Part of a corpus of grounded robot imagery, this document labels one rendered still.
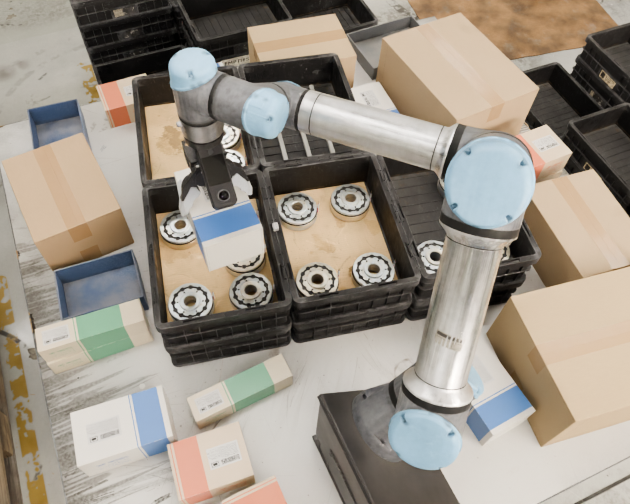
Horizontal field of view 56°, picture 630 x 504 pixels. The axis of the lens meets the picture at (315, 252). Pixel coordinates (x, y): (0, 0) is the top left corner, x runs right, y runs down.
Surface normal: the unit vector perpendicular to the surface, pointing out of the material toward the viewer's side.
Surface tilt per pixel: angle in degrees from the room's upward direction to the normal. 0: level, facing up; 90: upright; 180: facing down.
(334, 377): 0
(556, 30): 0
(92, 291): 0
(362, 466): 44
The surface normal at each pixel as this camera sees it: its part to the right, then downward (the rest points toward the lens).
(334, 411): 0.65, -0.62
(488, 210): -0.31, 0.17
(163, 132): 0.04, -0.54
